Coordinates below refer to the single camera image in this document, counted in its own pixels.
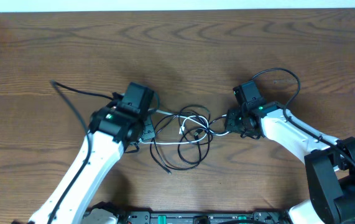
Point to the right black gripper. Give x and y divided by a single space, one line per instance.
230 124

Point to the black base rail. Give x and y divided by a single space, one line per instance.
202 217

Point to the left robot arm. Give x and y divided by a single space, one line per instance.
112 129

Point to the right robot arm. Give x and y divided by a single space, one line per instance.
329 161

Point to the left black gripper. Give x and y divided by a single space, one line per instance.
150 133

